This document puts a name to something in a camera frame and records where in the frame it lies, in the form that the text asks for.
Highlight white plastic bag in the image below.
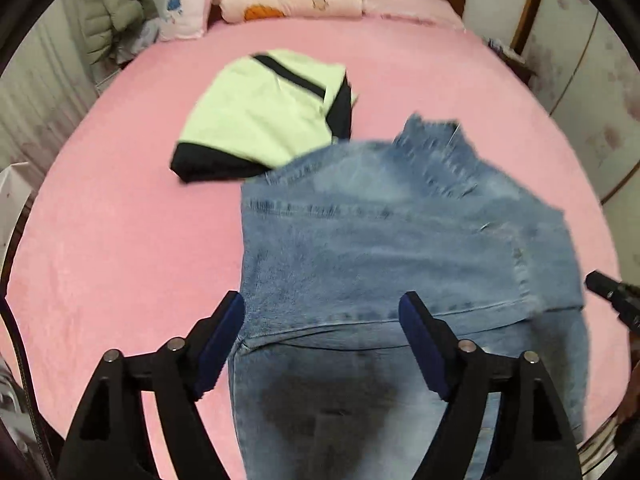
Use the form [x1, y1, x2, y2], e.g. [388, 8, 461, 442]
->
[117, 17, 161, 66]

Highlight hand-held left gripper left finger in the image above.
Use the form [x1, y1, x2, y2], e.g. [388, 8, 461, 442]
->
[64, 290, 246, 480]

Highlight white printed cushion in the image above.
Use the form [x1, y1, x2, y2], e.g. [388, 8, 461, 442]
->
[159, 0, 216, 43]

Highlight beige puffer jacket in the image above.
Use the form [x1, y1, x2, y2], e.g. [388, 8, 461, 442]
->
[75, 0, 158, 66]

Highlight pink pillow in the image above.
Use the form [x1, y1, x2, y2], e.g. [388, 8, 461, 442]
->
[361, 0, 463, 31]

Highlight papers on nightstand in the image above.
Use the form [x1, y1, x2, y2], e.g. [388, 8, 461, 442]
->
[487, 37, 526, 63]

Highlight dark wooden nightstand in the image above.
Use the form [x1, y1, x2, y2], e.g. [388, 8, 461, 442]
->
[482, 35, 538, 86]

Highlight floral sliding wardrobe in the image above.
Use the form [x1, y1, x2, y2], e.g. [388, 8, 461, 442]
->
[510, 0, 640, 221]

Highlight green and black garment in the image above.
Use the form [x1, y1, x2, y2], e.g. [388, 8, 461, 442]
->
[170, 49, 360, 184]

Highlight blue denim jacket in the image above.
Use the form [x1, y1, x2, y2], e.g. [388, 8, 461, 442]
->
[227, 112, 591, 480]

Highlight white curtain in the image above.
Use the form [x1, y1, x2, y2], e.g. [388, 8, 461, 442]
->
[0, 10, 101, 176]

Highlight pink bed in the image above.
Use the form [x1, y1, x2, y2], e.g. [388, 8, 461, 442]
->
[5, 15, 621, 480]

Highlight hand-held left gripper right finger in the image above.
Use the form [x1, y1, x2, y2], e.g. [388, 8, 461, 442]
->
[398, 290, 583, 480]

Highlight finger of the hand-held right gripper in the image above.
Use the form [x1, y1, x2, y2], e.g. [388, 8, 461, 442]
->
[584, 270, 640, 333]

